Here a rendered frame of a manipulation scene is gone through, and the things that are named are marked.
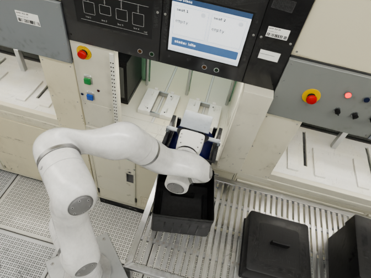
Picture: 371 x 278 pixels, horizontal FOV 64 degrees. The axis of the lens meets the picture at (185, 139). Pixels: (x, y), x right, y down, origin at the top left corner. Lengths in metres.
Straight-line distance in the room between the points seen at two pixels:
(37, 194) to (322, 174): 2.01
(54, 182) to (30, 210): 1.82
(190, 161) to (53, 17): 0.81
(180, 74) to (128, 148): 1.42
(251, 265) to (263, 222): 0.22
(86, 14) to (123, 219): 1.54
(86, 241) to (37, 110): 1.09
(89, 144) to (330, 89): 0.91
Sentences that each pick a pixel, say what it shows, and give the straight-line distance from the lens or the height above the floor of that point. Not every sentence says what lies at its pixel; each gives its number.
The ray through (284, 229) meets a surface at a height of 0.86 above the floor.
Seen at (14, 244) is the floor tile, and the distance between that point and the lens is 2.44.
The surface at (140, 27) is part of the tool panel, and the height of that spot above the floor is 1.54.
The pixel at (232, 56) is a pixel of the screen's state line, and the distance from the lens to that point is 1.18.
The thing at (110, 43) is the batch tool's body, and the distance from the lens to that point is 1.31.
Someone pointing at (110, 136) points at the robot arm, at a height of 1.59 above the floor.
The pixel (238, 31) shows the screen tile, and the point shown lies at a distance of 1.13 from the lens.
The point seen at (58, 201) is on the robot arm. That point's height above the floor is 1.54.
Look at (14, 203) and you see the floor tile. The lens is 2.59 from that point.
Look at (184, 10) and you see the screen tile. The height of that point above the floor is 1.64.
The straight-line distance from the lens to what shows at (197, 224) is 1.38.
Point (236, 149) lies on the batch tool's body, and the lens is 1.44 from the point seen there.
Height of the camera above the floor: 2.13
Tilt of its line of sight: 49 degrees down
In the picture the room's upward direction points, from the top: 11 degrees clockwise
